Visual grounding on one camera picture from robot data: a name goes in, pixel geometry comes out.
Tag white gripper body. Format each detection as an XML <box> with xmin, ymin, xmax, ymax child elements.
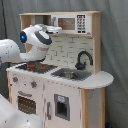
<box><xmin>46</xmin><ymin>26</ymin><xmax>62</xmax><ymax>34</ymax></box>

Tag white toy microwave door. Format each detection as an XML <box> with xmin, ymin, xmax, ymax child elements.
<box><xmin>51</xmin><ymin>14</ymin><xmax>91</xmax><ymax>34</ymax></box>

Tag wooden toy kitchen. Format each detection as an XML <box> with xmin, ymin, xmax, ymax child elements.
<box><xmin>7</xmin><ymin>11</ymin><xmax>113</xmax><ymax>128</ymax></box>

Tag black stovetop red burners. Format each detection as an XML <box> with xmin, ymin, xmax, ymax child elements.
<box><xmin>18</xmin><ymin>62</ymin><xmax>55</xmax><ymax>74</ymax></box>

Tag grey toy sink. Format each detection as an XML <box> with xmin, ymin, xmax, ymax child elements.
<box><xmin>52</xmin><ymin>68</ymin><xmax>92</xmax><ymax>81</ymax></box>

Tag black toy faucet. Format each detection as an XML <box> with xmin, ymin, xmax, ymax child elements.
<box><xmin>75</xmin><ymin>51</ymin><xmax>93</xmax><ymax>70</ymax></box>

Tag right red stove knob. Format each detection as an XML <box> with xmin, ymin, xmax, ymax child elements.
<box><xmin>31</xmin><ymin>81</ymin><xmax>37</xmax><ymax>88</ymax></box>

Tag red stove knob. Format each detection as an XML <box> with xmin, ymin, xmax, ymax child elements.
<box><xmin>31</xmin><ymin>81</ymin><xmax>37</xmax><ymax>88</ymax></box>
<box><xmin>13</xmin><ymin>77</ymin><xmax>18</xmax><ymax>83</ymax></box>

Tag left red stove knob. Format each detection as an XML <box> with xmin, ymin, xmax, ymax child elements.
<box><xmin>13</xmin><ymin>77</ymin><xmax>18</xmax><ymax>83</ymax></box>

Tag toy oven door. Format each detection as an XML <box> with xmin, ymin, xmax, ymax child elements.
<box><xmin>11</xmin><ymin>86</ymin><xmax>43</xmax><ymax>128</ymax></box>

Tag white fridge door with dispenser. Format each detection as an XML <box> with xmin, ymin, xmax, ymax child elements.
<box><xmin>45</xmin><ymin>81</ymin><xmax>82</xmax><ymax>128</ymax></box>

